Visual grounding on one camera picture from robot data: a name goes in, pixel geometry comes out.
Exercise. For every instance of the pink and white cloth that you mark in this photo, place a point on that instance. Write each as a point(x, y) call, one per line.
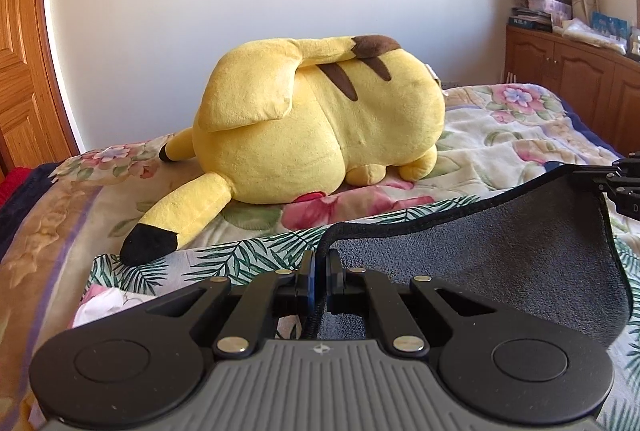
point(107, 306)

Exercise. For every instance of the white plastic bag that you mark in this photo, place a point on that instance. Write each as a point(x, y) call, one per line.
point(592, 35)

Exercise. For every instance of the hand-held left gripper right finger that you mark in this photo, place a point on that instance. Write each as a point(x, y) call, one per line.
point(332, 283)

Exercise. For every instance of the blue printed card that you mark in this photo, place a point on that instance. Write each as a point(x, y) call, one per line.
point(610, 25)

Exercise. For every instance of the wooden wardrobe door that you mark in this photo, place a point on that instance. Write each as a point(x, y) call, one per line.
point(25, 51)

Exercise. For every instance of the red cloth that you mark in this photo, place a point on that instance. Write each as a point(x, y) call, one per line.
point(12, 186)

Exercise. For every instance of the yellow plush toy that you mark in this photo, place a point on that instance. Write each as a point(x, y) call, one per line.
point(320, 121)

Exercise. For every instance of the wooden cabinet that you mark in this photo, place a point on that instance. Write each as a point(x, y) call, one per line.
point(575, 71)

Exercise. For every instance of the dark blue cloth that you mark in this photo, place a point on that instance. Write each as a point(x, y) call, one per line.
point(27, 211)

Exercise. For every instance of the purple printed box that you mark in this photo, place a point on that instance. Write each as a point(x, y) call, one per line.
point(549, 6)

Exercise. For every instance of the stack of books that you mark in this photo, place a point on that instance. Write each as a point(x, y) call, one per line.
point(530, 20)

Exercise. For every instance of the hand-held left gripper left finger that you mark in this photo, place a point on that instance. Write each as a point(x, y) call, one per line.
point(310, 283)

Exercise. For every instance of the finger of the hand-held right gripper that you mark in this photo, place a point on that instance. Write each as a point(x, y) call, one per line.
point(616, 173)

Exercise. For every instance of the floral blanket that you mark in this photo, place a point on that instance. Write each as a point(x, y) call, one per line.
point(515, 146)

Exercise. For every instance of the leaf print grey-backed towel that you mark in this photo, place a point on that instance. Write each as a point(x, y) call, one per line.
point(465, 236)

